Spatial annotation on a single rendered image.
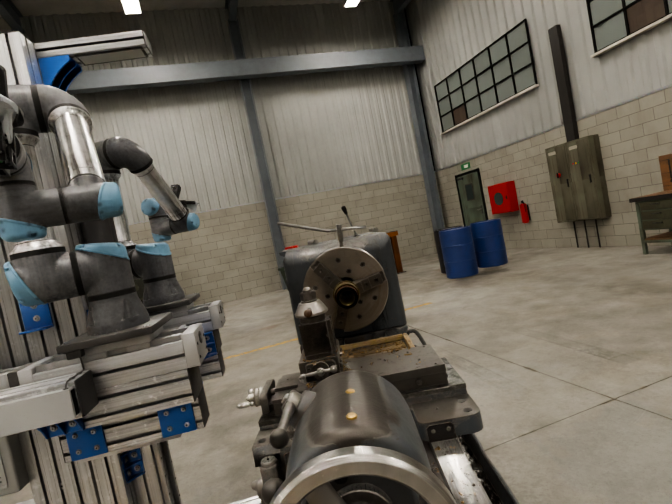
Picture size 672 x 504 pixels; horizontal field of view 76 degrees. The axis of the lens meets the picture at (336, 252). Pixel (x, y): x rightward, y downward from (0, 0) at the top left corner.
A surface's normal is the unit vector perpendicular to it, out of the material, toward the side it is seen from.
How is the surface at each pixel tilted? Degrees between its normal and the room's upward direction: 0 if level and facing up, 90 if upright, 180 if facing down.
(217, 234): 90
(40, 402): 90
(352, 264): 90
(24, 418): 90
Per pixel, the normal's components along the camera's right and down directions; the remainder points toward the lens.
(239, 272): 0.29, 0.00
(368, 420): 0.11, -0.99
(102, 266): 0.49, -0.06
